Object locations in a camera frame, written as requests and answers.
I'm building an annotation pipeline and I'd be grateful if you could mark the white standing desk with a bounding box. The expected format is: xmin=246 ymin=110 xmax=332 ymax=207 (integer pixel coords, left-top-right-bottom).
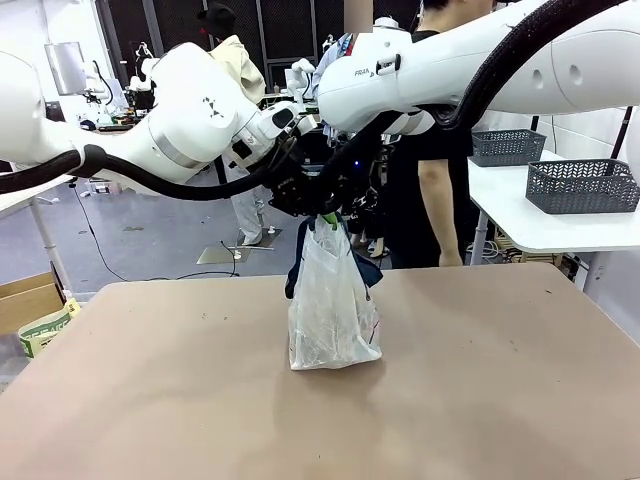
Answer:
xmin=0 ymin=172 xmax=76 ymax=302

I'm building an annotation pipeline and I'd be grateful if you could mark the brown cardboard box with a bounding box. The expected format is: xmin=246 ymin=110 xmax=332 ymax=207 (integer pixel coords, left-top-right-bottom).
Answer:
xmin=0 ymin=271 xmax=67 ymax=337

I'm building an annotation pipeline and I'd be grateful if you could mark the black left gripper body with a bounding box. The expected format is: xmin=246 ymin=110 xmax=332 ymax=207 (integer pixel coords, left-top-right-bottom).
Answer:
xmin=261 ymin=144 xmax=322 ymax=214

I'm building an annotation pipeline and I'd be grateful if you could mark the black floor cable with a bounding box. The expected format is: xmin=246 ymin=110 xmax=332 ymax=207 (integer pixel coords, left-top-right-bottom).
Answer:
xmin=73 ymin=183 xmax=242 ymax=282

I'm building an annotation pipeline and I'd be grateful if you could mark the large dark grey basket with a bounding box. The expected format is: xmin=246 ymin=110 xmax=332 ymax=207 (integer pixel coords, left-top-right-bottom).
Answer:
xmin=524 ymin=158 xmax=640 ymax=216

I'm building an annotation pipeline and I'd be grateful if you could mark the wooden pallet under table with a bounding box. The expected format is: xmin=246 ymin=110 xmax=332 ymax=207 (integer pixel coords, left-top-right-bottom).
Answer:
xmin=491 ymin=233 xmax=562 ymax=267

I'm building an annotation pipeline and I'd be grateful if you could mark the metal floor plate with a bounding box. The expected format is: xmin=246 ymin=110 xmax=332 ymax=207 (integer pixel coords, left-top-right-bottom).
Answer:
xmin=195 ymin=244 xmax=252 ymax=266

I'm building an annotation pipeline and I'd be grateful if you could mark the person in blue shirt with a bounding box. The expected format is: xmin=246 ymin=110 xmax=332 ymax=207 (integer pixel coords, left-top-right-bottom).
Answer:
xmin=319 ymin=0 xmax=375 ymax=69

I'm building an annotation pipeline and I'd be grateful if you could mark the grey wall-side monitor panel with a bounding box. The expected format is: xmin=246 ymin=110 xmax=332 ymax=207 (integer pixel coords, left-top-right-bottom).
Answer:
xmin=43 ymin=40 xmax=87 ymax=97

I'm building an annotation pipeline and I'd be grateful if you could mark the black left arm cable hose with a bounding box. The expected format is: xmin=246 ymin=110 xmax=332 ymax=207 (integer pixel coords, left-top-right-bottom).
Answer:
xmin=0 ymin=143 xmax=302 ymax=202

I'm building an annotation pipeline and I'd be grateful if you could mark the white curved-edge side table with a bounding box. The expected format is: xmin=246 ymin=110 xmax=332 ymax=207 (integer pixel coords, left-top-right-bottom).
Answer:
xmin=466 ymin=148 xmax=640 ymax=267

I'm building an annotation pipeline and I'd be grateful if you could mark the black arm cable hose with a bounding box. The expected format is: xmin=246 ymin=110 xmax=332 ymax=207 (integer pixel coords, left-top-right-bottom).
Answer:
xmin=319 ymin=0 xmax=552 ymax=212
xmin=0 ymin=143 xmax=302 ymax=202

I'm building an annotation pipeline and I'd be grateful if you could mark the white plastic shopping bag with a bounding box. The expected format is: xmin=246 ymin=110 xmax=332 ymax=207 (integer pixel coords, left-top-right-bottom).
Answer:
xmin=284 ymin=212 xmax=385 ymax=372

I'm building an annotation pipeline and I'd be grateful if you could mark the green and white paper sack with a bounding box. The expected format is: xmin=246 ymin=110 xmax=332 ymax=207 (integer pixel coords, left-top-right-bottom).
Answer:
xmin=17 ymin=297 xmax=82 ymax=359

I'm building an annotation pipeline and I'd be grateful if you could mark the small dark grey basket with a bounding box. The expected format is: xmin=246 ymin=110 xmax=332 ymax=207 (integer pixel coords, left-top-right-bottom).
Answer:
xmin=470 ymin=128 xmax=549 ymax=168

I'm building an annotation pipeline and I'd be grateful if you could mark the person in black t-shirt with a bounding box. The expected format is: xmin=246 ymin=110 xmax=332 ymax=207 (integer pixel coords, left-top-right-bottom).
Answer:
xmin=386 ymin=0 xmax=497 ymax=270

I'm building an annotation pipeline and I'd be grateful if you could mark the person's right forearm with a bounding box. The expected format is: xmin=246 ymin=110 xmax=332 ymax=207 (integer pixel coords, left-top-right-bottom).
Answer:
xmin=416 ymin=158 xmax=460 ymax=255

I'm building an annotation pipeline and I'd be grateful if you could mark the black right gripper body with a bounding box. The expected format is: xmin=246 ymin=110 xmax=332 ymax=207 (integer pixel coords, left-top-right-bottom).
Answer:
xmin=337 ymin=148 xmax=383 ymax=216

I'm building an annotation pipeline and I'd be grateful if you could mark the person in beige jacket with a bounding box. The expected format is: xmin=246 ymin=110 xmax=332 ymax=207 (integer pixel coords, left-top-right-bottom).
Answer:
xmin=196 ymin=1 xmax=267 ymax=247

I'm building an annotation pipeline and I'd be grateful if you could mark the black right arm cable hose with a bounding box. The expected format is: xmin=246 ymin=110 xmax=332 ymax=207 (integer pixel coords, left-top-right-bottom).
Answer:
xmin=319 ymin=0 xmax=552 ymax=212

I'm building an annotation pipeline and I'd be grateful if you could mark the black tripod pole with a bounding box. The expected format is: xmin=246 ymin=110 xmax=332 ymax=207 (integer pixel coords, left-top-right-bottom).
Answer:
xmin=611 ymin=103 xmax=635 ymax=162

